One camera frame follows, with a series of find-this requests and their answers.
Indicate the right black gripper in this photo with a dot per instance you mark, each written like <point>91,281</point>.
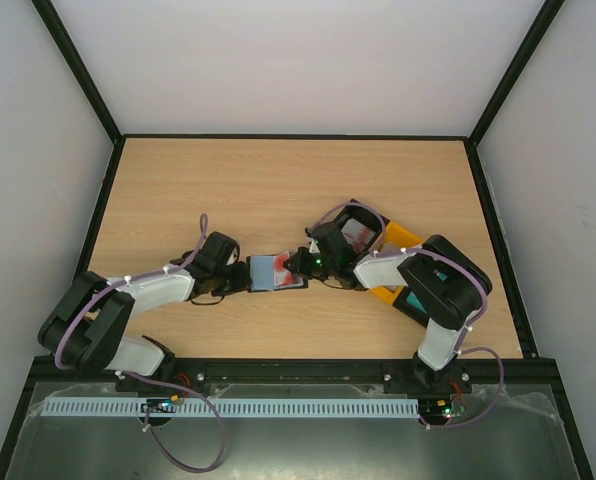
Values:
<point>303,263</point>

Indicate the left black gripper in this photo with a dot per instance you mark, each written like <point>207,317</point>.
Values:
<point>242,282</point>

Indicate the red circle white card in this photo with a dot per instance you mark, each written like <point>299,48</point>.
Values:
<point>282,277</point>

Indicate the black card holder wallet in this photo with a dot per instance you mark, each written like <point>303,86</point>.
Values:
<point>268,274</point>

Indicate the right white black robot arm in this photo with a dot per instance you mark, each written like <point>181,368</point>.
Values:
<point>434,283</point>

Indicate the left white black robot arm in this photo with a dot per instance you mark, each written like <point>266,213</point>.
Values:
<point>86,331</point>

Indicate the red striped card in tray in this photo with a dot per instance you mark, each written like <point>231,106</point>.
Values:
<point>358,234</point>

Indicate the teal card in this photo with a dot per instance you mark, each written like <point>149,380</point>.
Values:
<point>413,302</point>

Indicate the black tray left compartment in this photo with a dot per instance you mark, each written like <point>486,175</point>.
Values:
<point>361,211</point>

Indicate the yellow tray middle compartment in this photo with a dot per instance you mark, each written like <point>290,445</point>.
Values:
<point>397,237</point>

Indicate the left controller board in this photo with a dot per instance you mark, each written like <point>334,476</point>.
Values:
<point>159,411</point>

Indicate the controller board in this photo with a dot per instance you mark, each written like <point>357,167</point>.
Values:
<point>159,411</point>
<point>444,410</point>

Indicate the right controller board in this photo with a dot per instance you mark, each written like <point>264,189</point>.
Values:
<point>444,410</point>

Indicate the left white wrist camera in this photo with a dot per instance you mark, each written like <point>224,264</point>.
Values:
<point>234,255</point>

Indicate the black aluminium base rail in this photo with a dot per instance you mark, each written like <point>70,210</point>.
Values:
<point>394,376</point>

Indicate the light blue slotted cable duct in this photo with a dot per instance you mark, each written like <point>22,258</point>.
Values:
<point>238,408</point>

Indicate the black frame post left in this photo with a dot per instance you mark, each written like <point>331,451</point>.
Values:
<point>67,48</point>

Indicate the black frame post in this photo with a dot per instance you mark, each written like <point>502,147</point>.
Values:
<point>524,53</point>
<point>67,48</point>

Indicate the black frame post right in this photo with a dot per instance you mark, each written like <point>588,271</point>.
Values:
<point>524,53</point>

